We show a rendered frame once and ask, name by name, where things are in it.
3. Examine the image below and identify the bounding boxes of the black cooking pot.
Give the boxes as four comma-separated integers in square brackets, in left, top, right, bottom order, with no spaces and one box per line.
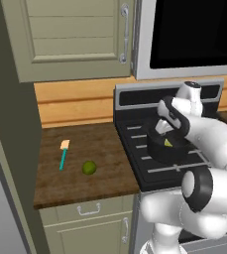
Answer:
[146,116,191,167]

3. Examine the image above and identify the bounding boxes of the silver wall cupboard handle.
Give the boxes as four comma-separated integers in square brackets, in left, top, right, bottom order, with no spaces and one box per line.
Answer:
[118,2,131,64]

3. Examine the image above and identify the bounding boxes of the silver base cupboard handle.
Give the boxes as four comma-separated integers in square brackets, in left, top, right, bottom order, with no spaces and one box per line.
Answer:
[120,216,131,245]

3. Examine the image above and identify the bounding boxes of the silver microwave oven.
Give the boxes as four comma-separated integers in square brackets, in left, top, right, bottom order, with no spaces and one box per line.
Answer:
[130,0,227,81]

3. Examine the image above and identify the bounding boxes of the olive drawer front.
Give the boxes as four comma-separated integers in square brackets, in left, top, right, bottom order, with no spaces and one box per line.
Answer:
[39,194,135,227]

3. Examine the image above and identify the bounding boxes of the olive base cupboard door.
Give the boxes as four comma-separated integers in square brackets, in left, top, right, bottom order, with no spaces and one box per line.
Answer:
[43,216,135,254]

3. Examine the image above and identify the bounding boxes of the teal handled spatula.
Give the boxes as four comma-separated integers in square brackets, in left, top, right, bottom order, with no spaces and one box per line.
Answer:
[57,139,71,172]

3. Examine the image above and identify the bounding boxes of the olive wall cupboard door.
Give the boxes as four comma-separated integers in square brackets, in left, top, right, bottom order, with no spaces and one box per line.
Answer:
[0,0,133,84]

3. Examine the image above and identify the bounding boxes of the black and silver stove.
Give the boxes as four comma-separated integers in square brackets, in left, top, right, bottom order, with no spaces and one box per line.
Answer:
[112,77,227,254]

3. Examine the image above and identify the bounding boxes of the green lime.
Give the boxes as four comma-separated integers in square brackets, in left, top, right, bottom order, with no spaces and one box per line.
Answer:
[81,160,98,177]

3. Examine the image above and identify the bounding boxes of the silver drawer handle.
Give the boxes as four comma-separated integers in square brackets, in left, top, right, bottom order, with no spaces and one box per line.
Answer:
[75,202,103,217]

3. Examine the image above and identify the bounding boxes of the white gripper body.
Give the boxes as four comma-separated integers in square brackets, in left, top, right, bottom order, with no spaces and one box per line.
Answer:
[155,118,175,135]

